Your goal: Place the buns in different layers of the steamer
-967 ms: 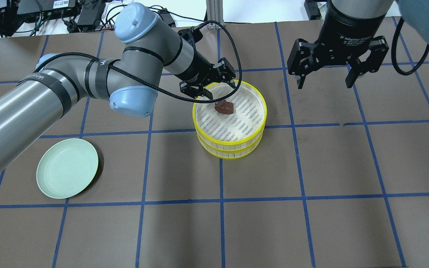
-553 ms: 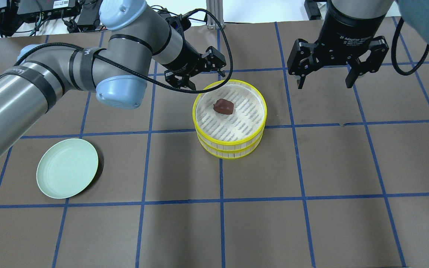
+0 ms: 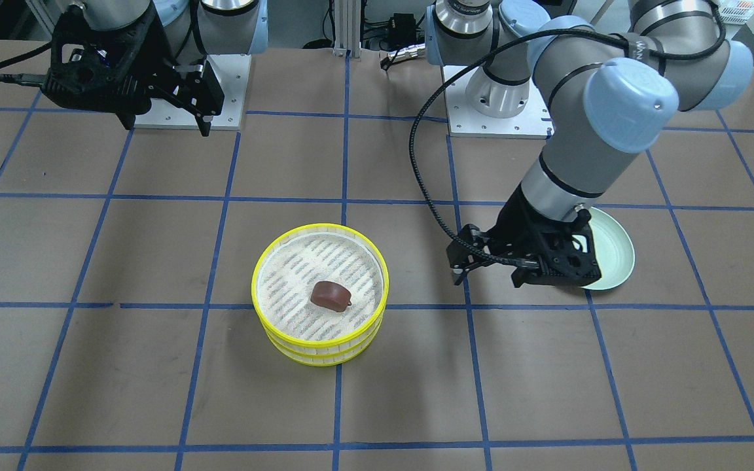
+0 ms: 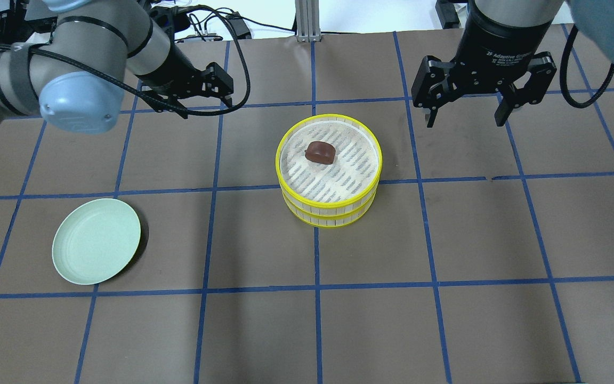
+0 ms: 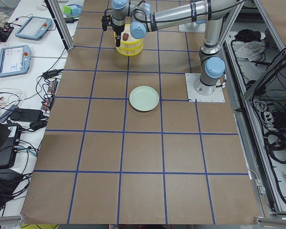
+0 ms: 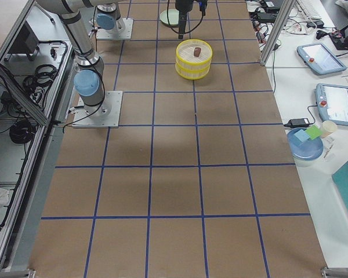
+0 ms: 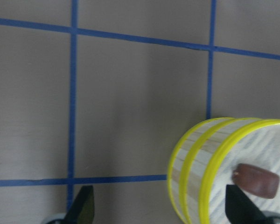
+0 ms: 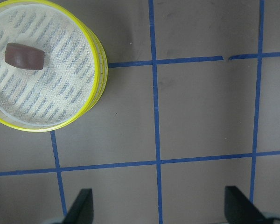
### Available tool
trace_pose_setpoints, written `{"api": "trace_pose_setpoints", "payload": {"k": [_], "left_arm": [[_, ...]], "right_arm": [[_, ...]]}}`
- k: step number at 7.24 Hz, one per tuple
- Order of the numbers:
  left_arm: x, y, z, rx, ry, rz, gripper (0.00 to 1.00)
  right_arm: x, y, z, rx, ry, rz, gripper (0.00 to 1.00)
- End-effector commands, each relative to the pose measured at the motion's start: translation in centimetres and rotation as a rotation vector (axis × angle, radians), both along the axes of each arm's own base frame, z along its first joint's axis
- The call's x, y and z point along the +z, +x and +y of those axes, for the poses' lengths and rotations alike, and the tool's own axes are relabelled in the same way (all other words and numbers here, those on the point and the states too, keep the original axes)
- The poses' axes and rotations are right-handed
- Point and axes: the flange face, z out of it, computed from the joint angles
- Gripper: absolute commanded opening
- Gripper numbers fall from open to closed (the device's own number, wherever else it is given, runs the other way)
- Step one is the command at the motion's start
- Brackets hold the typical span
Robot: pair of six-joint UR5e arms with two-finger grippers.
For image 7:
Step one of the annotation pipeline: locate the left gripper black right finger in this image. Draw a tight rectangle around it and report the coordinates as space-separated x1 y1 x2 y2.
225 185 270 224

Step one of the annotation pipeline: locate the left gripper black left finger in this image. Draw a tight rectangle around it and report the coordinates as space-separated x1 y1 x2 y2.
64 185 94 224

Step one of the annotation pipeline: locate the brown bun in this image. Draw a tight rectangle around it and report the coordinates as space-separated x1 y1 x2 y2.
231 163 280 199

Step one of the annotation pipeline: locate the yellow bamboo steamer layer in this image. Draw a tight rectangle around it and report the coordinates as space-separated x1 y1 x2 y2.
179 118 280 224
167 117 231 224

